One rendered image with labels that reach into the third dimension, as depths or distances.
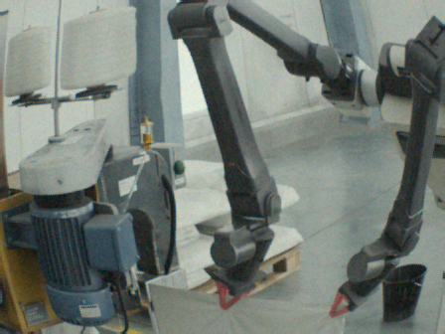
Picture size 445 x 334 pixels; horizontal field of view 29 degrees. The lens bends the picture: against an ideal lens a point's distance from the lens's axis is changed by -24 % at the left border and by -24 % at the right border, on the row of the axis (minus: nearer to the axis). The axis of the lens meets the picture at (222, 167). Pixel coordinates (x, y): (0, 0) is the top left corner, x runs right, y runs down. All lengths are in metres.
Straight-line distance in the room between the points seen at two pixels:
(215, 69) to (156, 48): 6.22
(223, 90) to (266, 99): 7.78
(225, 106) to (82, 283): 0.42
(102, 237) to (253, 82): 7.74
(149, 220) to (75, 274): 0.49
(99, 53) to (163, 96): 6.11
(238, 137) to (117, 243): 0.30
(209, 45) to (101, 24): 0.22
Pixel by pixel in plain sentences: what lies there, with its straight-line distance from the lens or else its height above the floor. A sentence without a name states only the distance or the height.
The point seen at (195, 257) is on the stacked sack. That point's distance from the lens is 4.99.
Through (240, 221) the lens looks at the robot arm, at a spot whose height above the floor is 1.25.
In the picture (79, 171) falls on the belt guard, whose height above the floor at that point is 1.40.
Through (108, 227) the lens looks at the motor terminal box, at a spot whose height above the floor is 1.30.
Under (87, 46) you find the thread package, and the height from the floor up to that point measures 1.61.
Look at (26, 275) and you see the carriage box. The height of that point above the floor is 1.16.
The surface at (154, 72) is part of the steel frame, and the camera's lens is 8.01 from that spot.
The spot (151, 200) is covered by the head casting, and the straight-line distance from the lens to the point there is 2.17.
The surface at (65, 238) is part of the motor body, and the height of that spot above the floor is 1.28.
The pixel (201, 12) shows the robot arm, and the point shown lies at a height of 1.65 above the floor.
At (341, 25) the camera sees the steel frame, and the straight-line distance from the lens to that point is 10.65.
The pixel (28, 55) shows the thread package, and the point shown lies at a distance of 1.97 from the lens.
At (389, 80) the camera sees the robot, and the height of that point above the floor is 1.48.
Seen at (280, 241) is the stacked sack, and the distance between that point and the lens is 5.59.
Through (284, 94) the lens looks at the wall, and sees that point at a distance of 9.80.
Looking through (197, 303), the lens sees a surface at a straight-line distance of 2.04.
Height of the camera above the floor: 1.70
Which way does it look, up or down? 11 degrees down
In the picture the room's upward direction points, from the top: 5 degrees counter-clockwise
